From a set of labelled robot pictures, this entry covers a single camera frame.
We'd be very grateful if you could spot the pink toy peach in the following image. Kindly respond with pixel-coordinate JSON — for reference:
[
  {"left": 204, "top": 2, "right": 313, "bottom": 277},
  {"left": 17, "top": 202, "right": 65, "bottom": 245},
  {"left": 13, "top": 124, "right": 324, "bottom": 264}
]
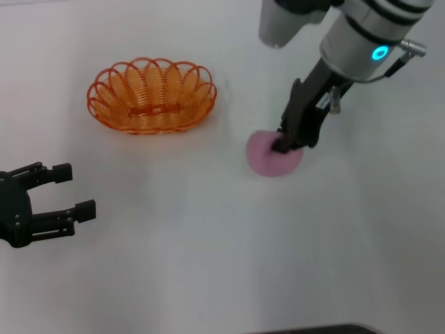
[{"left": 245, "top": 129, "right": 304, "bottom": 179}]

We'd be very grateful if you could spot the silver plug with black cable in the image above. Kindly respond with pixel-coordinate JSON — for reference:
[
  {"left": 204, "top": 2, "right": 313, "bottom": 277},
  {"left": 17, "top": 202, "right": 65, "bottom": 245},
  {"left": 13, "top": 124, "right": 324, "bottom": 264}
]
[{"left": 383, "top": 38, "right": 427, "bottom": 79}]

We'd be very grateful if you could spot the orange plastic wire basket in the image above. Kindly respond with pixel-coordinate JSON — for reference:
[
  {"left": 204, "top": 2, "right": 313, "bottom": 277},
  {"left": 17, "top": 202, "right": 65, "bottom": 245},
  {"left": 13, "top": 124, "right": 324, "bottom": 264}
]
[{"left": 86, "top": 56, "right": 218, "bottom": 136}]

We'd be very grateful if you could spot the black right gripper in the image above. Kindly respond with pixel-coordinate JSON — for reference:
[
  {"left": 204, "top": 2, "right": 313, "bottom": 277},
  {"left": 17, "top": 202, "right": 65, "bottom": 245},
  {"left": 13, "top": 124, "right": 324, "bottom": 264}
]
[{"left": 270, "top": 58, "right": 353, "bottom": 154}]

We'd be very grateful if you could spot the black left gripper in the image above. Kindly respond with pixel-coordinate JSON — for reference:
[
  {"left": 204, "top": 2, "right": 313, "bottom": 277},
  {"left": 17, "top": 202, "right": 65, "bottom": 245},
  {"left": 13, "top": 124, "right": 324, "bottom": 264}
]
[{"left": 0, "top": 161, "right": 97, "bottom": 249}]

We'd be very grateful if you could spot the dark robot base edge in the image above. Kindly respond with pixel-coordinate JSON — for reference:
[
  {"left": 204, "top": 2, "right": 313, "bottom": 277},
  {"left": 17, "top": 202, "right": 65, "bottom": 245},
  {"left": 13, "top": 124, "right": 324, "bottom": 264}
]
[{"left": 248, "top": 324, "right": 378, "bottom": 334}]

